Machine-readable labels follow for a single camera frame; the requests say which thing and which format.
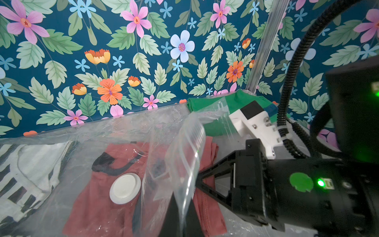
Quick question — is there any upper striped shirt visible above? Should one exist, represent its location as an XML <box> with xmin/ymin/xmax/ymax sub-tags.
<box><xmin>1</xmin><ymin>141</ymin><xmax>76</xmax><ymax>233</ymax></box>

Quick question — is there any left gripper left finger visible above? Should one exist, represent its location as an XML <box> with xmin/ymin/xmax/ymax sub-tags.
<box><xmin>159</xmin><ymin>195</ymin><xmax>182</xmax><ymax>237</ymax></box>

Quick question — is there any clear plastic vacuum bag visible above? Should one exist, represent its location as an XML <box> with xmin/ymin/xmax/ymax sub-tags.
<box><xmin>1</xmin><ymin>97</ymin><xmax>314</xmax><ymax>237</ymax></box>

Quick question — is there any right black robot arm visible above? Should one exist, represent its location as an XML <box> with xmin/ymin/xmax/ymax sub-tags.
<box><xmin>196</xmin><ymin>1</ymin><xmax>379</xmax><ymax>237</ymax></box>

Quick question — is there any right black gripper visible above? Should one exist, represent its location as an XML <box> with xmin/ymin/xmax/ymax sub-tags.
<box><xmin>196</xmin><ymin>139</ymin><xmax>285</xmax><ymax>232</ymax></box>

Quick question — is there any red tank top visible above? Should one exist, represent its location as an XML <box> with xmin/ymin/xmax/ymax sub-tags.
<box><xmin>62</xmin><ymin>136</ymin><xmax>227</xmax><ymax>237</ymax></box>

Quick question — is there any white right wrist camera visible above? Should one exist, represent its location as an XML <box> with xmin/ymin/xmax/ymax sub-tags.
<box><xmin>229</xmin><ymin>101</ymin><xmax>283</xmax><ymax>160</ymax></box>

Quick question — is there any white bag valve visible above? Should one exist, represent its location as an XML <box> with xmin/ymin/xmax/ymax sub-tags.
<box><xmin>109</xmin><ymin>173</ymin><xmax>142</xmax><ymax>204</ymax></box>

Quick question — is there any green tank top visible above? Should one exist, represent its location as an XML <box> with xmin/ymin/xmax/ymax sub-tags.
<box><xmin>187</xmin><ymin>90</ymin><xmax>278</xmax><ymax>137</ymax></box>

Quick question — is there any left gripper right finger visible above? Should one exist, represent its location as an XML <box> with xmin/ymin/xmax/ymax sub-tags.
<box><xmin>183</xmin><ymin>200</ymin><xmax>204</xmax><ymax>237</ymax></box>

